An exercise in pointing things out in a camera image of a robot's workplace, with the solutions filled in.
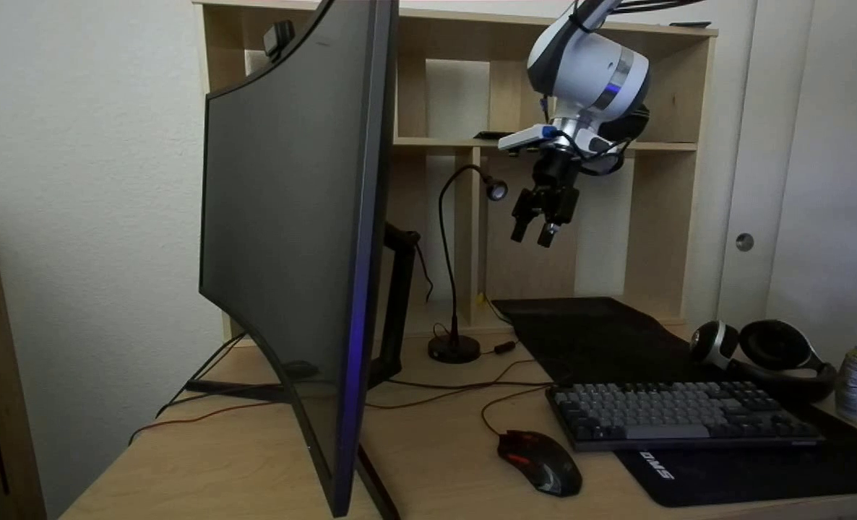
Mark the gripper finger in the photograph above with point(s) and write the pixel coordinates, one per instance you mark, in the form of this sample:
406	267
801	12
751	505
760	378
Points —
524	213
560	213

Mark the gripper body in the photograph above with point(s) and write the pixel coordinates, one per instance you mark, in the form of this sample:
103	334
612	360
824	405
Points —
555	170

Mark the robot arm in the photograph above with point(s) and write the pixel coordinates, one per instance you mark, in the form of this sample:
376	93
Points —
587	72

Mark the black desk mat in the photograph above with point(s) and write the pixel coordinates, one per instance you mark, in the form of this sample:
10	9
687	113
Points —
602	339

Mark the black gooseneck desk lamp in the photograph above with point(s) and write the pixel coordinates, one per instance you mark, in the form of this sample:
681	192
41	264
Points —
454	348

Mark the small flat black object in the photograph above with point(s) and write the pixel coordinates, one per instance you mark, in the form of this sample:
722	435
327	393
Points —
493	135

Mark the light wooden shelf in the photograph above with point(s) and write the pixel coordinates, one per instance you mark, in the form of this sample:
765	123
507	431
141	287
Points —
678	94

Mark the silver door knob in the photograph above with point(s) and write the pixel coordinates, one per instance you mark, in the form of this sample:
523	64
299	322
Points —
744	242

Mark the flat dark object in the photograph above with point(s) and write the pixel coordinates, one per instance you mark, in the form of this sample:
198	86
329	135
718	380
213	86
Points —
690	24

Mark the white door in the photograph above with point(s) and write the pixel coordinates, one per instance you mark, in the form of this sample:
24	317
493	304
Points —
761	144

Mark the curved black monitor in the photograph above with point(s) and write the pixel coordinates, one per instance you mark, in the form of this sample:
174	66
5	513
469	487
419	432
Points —
291	217

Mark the grey and black keyboard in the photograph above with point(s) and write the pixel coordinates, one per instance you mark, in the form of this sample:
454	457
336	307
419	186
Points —
678	415

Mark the black and red mouse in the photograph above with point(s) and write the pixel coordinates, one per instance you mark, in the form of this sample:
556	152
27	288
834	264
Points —
540	462

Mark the black and silver headphones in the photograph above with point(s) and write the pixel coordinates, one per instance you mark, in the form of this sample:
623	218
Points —
779	347

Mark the black webcam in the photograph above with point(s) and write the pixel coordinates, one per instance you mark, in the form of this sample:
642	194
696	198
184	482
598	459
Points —
278	37

